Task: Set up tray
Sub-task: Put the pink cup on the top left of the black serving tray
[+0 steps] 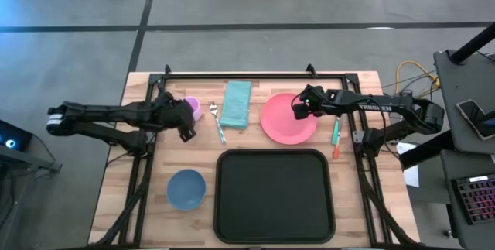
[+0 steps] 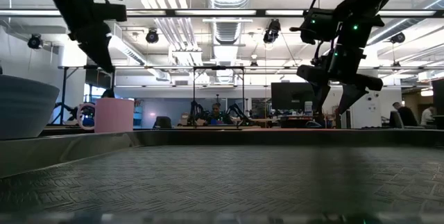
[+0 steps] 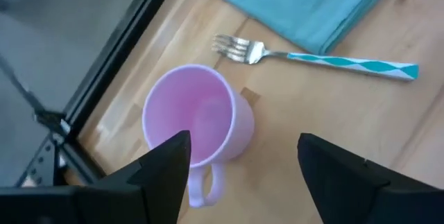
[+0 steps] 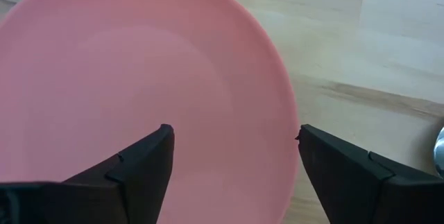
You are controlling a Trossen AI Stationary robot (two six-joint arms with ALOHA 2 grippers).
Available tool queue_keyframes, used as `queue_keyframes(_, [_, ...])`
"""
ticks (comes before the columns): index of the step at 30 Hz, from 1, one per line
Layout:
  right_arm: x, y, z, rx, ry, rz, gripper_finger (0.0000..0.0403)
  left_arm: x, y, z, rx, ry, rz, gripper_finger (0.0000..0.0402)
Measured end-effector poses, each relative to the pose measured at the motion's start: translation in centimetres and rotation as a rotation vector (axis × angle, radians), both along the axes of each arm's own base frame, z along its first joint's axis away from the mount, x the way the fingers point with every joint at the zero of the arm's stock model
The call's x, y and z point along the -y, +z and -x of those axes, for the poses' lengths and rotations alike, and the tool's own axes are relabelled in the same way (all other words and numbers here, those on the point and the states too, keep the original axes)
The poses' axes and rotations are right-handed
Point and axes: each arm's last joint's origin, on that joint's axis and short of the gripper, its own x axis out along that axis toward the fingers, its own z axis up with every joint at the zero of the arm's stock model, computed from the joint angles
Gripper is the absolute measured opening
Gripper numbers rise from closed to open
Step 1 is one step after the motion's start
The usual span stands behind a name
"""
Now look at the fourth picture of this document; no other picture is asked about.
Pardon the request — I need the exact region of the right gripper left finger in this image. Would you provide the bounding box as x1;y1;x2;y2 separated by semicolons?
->
0;123;176;224

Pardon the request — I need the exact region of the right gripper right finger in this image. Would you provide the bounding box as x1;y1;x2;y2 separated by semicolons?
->
296;123;444;224

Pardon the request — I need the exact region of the teal handled metal spoon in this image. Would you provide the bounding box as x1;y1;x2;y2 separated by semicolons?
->
432;126;444;179

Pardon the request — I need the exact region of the pink round plate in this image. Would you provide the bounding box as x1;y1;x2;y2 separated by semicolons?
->
0;0;301;224

